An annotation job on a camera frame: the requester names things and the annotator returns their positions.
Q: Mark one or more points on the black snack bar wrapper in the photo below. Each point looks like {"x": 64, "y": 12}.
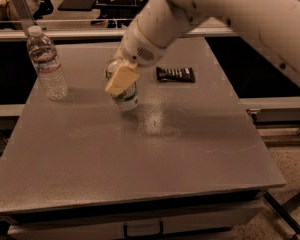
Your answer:
{"x": 175, "y": 75}

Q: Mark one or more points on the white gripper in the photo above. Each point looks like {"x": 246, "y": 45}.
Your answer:
{"x": 139, "y": 47}

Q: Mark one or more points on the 7up soda can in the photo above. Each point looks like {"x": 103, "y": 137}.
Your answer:
{"x": 127, "y": 99}

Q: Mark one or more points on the grey metal bracket left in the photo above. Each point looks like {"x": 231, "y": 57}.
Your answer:
{"x": 25, "y": 18}

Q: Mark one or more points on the grey table drawer front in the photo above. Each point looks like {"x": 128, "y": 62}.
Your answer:
{"x": 212, "y": 222}

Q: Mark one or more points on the black desk furniture background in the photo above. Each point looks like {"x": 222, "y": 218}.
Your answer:
{"x": 112, "y": 13}

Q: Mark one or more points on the black drawer handle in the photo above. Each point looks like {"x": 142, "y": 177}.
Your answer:
{"x": 143, "y": 232}

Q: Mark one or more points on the clear plastic water bottle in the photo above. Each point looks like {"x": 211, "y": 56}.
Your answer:
{"x": 44, "y": 57}

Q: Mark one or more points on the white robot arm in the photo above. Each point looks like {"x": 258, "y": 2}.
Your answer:
{"x": 272, "y": 27}

